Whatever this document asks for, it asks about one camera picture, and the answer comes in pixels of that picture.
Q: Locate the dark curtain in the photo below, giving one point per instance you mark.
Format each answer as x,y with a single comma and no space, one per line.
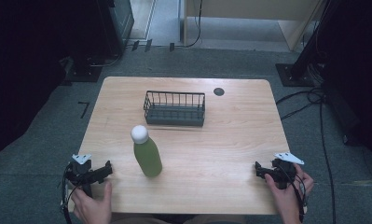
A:
25,62

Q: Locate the black cabinet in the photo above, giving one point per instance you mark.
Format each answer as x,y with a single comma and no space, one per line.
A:
117,25

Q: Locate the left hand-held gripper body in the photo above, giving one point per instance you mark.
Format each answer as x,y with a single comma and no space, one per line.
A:
81,172

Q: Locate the person's lap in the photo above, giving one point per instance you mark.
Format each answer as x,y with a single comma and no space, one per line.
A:
174,219

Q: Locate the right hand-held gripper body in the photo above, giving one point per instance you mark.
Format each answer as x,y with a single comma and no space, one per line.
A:
284,171

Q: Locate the light wooden furniture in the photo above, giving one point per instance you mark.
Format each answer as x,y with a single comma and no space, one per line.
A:
255,12

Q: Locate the black stand with base plate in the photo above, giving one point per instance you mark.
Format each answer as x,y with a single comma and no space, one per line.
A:
301,68

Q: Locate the green bottle with white cap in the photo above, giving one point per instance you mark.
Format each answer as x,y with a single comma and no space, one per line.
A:
147,154

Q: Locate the dark round table grommet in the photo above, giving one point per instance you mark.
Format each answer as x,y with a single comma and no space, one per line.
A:
219,91

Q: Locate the short black tape strip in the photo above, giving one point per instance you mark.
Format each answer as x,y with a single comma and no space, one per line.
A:
172,47
148,45

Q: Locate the person's left hand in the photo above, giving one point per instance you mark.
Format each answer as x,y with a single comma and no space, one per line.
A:
92,207

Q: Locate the person's right hand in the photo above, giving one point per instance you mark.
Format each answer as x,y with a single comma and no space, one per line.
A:
286,196

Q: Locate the dark stand base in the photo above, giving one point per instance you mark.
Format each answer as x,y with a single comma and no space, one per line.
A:
84,73

